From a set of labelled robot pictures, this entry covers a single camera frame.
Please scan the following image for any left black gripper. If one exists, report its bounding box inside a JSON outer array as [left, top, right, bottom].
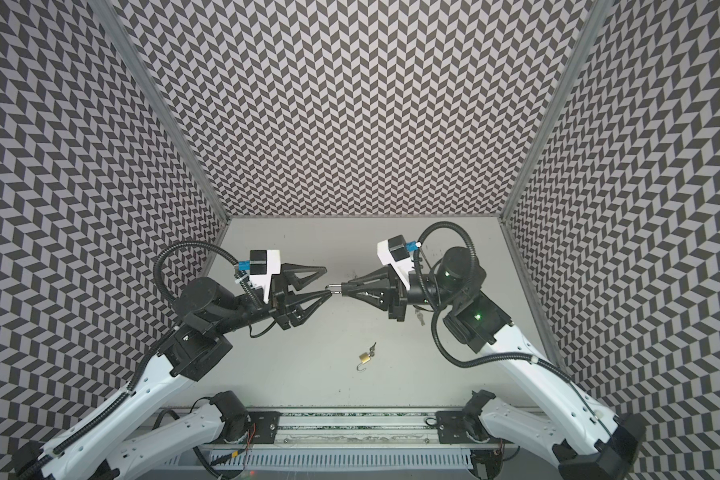
[[210, 263, 332, 337]]

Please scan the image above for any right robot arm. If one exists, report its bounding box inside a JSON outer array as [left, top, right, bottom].
[[329, 247, 646, 479]]

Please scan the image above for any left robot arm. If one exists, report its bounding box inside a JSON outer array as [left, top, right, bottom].
[[12, 264, 330, 479]]

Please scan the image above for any brass padlock with keys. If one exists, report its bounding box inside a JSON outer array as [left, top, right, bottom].
[[356, 343, 376, 372]]

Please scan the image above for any right black corrugated cable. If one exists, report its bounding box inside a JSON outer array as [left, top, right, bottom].
[[412, 221, 577, 385]]

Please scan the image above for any black corrugated cable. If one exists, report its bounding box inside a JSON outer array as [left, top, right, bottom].
[[412, 221, 577, 385], [152, 240, 244, 307]]

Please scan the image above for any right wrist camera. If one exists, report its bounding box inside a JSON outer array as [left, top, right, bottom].
[[377, 235, 421, 290]]

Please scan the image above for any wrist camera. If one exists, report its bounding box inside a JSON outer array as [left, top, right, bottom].
[[377, 235, 421, 290], [235, 249, 282, 304]]

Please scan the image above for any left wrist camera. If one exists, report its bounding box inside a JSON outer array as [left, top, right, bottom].
[[235, 249, 282, 304]]

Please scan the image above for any left black corrugated cable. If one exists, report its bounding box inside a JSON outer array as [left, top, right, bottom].
[[152, 240, 244, 307]]

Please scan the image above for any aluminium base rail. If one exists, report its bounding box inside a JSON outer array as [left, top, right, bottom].
[[104, 407, 613, 478]]

